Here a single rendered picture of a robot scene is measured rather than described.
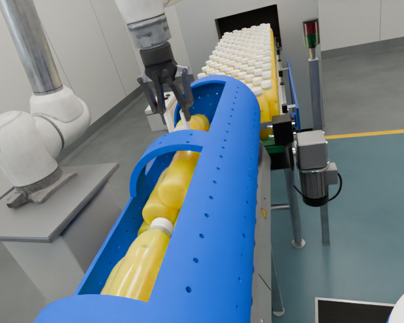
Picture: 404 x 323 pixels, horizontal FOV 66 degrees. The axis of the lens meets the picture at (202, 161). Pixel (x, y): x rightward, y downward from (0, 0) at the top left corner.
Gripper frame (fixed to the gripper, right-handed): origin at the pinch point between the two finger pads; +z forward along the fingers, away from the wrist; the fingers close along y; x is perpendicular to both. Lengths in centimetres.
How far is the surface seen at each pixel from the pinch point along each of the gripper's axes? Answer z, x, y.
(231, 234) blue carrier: 2.9, -39.1, 18.0
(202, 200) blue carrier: -1.4, -35.9, 14.0
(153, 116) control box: 13, 42, -26
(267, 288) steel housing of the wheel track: 33.6, -25.8, 19.2
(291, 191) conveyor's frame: 77, 67, 25
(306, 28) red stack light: -4, 68, 39
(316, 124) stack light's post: 40, 68, 40
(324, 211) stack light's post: 93, 68, 41
